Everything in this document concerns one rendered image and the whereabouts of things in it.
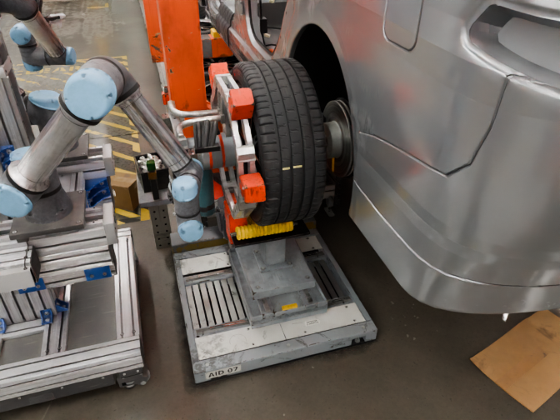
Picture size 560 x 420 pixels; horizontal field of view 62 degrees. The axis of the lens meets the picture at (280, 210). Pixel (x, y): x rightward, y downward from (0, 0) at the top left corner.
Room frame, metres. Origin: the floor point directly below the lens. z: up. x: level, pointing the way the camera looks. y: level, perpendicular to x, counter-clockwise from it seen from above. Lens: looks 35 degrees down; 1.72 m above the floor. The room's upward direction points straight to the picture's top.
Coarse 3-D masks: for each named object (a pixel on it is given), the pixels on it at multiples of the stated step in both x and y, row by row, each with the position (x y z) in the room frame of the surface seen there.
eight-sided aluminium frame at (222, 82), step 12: (216, 84) 1.76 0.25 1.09; (228, 84) 1.75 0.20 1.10; (216, 96) 1.85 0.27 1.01; (240, 144) 1.46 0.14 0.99; (252, 144) 1.47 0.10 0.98; (240, 156) 1.44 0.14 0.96; (252, 156) 1.45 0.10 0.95; (228, 168) 1.87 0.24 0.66; (240, 168) 1.44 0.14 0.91; (252, 168) 1.45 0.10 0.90; (228, 192) 1.73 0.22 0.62; (240, 192) 1.43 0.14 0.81; (228, 204) 1.68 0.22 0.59; (240, 204) 1.43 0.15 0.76; (252, 204) 1.45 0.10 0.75; (240, 216) 1.57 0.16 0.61
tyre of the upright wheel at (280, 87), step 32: (256, 64) 1.75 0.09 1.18; (288, 64) 1.76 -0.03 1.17; (256, 96) 1.55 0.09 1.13; (288, 96) 1.57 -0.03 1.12; (256, 128) 1.52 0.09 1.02; (288, 128) 1.49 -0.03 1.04; (320, 128) 1.51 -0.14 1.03; (288, 160) 1.44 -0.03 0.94; (320, 160) 1.47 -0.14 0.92; (288, 192) 1.43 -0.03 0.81; (320, 192) 1.47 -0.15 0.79
